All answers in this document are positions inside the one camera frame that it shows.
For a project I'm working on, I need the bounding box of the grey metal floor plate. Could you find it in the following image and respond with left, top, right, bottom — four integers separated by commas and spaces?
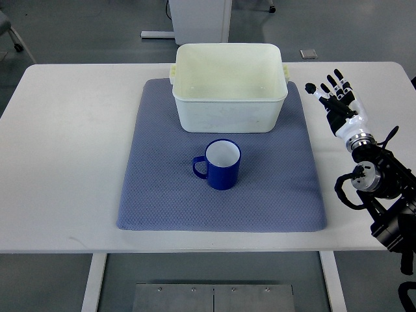
133, 283, 295, 311

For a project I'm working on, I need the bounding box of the left white table leg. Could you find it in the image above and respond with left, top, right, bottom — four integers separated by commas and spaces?
81, 253, 107, 312

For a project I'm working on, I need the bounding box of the white table leg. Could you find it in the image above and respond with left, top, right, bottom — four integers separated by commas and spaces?
319, 251, 347, 312
81, 253, 107, 312

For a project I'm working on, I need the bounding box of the blue mug white inside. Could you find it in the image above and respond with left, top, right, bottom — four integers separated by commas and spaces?
192, 138, 241, 190

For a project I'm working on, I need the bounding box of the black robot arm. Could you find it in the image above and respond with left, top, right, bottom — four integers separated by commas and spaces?
334, 126, 415, 276

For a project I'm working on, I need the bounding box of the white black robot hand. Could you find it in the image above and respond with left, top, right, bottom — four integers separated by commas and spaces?
305, 69, 369, 142

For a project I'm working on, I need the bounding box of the white plastic box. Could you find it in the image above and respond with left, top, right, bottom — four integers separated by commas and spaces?
170, 43, 288, 133

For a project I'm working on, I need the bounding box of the blue quilted mat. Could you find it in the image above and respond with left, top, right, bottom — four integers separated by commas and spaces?
117, 79, 326, 233

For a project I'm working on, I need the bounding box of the white cabinet base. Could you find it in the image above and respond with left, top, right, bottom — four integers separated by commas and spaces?
140, 0, 232, 46

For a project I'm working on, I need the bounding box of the right white table leg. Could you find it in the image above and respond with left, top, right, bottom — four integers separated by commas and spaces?
319, 251, 347, 312

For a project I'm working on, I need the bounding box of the office chair with castor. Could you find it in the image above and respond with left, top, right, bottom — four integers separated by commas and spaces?
0, 12, 37, 64

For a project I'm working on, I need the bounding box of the small grey floor box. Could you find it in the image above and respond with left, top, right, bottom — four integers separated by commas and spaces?
300, 49, 318, 60

